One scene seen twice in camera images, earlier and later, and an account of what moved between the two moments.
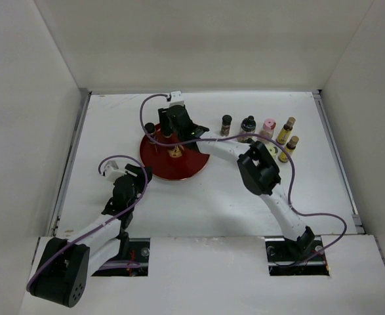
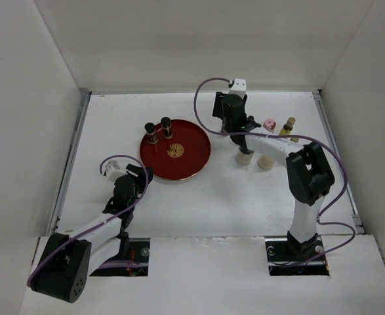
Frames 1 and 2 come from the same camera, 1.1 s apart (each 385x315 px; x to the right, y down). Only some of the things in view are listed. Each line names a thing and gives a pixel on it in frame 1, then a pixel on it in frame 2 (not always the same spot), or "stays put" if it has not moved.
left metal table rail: (58, 212) stays put
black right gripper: (164, 121) → (218, 105)
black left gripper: (140, 178) stays put
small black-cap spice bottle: (150, 129) stays put
